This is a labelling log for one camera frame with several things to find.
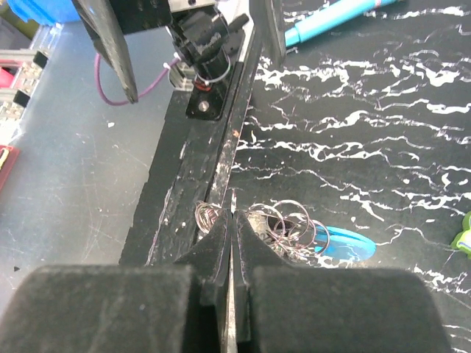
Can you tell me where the aluminium frame rail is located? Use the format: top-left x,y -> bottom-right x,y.
1,24 -> 63,145

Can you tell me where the blue key tag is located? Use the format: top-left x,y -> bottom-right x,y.
314,226 -> 376,262

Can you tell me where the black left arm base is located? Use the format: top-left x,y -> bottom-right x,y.
169,6 -> 249,121

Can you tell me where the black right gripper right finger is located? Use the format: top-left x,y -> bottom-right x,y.
233,213 -> 451,352

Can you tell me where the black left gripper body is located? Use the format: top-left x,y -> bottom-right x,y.
102,0 -> 222,36

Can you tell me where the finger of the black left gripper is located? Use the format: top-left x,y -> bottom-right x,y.
249,0 -> 286,67
72,0 -> 138,103

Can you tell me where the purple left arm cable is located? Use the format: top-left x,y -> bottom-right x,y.
93,53 -> 174,107

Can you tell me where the chain of silver keyrings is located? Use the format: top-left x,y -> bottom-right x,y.
194,199 -> 330,258

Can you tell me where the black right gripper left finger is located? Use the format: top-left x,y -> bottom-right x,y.
1,214 -> 230,352

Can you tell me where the red box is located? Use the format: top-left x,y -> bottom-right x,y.
0,145 -> 19,190

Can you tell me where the cyan blue marker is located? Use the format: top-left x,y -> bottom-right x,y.
285,0 -> 396,48

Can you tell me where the blue storage bin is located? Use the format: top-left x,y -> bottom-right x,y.
7,0 -> 80,26

